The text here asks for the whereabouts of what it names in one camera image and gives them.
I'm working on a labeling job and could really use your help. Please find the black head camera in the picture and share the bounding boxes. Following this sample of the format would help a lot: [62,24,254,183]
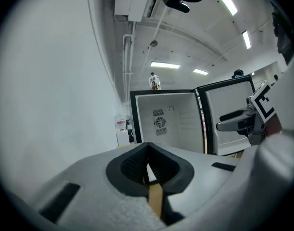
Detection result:
[162,0,191,14]

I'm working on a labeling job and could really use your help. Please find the white wall air conditioner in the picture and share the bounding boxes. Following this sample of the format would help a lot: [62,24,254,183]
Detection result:
[114,0,167,23]

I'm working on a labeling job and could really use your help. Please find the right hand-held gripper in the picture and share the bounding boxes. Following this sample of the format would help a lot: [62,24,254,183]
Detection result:
[216,80,275,146]

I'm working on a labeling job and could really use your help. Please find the iced tea bottle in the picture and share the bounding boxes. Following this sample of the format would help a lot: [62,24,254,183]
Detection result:
[148,72,162,91]

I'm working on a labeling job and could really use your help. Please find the person's right forearm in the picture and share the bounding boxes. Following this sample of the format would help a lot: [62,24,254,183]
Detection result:
[264,114,282,137]

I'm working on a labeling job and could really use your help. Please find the long ceiling light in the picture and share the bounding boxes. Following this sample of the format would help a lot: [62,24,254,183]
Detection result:
[242,30,252,50]
[150,61,181,69]
[214,0,239,16]
[192,68,209,76]

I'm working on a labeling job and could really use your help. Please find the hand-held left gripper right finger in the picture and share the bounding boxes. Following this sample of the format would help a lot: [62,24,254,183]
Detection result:
[146,142,241,226]

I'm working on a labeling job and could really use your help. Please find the person's light blue shirt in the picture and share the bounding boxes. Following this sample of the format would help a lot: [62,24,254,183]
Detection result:
[268,51,294,136]

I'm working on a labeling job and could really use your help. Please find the black mini fridge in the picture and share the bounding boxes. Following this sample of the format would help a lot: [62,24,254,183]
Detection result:
[129,75,257,156]

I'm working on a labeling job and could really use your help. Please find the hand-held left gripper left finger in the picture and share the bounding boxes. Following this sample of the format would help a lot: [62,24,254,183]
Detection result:
[28,142,167,231]

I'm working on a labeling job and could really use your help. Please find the white wall pipes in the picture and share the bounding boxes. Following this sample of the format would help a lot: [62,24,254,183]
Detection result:
[122,22,136,101]

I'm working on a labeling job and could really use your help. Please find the white box with red label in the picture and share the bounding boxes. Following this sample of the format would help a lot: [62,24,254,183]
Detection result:
[114,114,133,147]

